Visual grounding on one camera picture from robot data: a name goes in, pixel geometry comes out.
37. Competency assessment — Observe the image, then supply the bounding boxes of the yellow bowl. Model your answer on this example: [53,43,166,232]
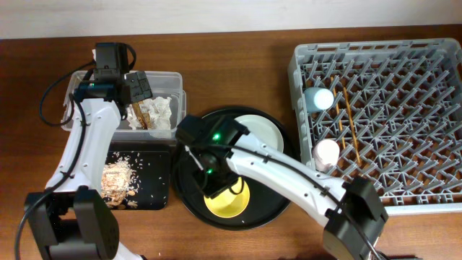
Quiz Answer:
[204,178,250,218]

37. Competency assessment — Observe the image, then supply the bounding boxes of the white napkin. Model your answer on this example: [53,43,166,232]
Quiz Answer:
[126,97,172,130]

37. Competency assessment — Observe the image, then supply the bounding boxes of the gold snack wrapper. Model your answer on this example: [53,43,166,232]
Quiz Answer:
[132,101,153,129]

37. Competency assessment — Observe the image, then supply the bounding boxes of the grey plate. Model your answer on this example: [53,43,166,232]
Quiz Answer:
[235,114,284,152]

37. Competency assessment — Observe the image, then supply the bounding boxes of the food scraps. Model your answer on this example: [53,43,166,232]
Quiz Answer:
[100,152,141,210]

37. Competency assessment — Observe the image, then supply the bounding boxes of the pink cup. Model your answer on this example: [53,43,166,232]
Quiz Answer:
[312,139,340,172]

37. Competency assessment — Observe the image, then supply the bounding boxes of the blue cup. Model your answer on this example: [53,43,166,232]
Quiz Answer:
[303,87,334,113]

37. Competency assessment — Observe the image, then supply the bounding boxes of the wooden chopstick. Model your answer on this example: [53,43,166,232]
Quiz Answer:
[330,76,346,149]
[343,87,362,165]

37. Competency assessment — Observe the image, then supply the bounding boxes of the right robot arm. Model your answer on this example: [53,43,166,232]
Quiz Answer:
[175,115,388,259]

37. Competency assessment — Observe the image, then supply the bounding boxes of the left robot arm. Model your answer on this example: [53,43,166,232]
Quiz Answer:
[14,43,152,259]

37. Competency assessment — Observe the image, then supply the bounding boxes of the grey dishwasher rack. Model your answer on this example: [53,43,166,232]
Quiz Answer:
[287,38,461,215]

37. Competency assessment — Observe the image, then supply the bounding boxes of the clear plastic bin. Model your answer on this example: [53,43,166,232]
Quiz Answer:
[66,71,186,142]

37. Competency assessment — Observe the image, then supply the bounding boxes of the round black serving tray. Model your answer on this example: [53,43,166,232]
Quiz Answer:
[170,105,300,231]

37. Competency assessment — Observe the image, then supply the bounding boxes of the black rectangular tray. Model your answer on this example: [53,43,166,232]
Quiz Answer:
[105,142,171,210]

